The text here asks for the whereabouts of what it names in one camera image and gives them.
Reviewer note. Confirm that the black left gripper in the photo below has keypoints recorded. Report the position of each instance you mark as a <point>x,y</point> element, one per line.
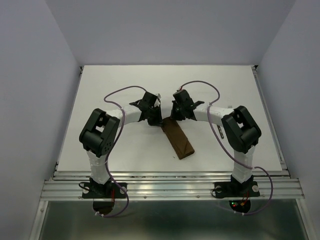
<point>158,121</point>

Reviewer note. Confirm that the silver knife dark handle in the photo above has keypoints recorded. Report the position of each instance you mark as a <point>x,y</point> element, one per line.
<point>220,132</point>

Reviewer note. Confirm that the aluminium rail frame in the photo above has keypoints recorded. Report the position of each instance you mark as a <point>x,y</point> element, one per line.
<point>178,205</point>

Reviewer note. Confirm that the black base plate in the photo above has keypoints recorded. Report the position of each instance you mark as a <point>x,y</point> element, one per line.
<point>111,190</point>
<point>225,189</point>

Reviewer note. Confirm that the brown cloth napkin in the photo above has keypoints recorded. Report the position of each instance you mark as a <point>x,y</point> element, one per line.
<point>177,138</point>

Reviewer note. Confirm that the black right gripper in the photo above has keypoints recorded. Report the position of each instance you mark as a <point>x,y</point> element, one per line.
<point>173,115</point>

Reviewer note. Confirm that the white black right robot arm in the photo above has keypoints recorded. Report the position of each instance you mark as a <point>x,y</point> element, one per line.
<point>242,134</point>

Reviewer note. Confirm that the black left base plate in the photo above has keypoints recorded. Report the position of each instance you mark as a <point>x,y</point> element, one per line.
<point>111,190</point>

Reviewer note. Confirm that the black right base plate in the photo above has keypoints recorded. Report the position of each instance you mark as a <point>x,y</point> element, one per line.
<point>225,189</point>

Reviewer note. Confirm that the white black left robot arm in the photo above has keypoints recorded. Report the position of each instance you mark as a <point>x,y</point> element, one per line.
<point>100,134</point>

